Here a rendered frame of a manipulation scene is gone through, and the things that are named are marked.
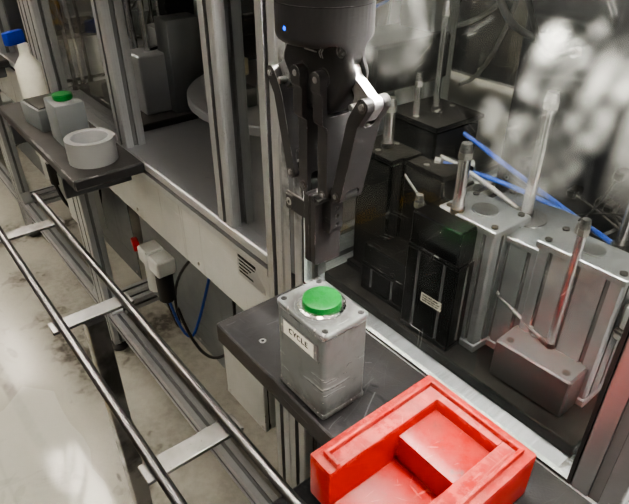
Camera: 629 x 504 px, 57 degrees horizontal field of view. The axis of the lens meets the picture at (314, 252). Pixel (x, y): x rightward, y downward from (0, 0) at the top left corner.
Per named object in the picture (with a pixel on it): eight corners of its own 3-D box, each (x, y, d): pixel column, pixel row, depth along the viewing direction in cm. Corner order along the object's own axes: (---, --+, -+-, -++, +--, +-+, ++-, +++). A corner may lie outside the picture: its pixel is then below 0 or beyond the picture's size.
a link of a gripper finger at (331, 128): (346, 61, 46) (358, 64, 45) (345, 189, 52) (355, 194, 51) (308, 69, 44) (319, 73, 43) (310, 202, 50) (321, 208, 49)
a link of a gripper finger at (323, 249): (335, 186, 52) (341, 189, 51) (334, 251, 56) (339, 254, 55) (309, 195, 50) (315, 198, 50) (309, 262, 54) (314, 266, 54)
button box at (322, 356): (277, 378, 66) (274, 294, 59) (331, 348, 70) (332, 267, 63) (322, 421, 60) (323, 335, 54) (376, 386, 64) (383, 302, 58)
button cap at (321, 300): (294, 309, 59) (293, 295, 58) (324, 294, 61) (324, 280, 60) (318, 329, 56) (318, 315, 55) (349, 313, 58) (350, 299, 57)
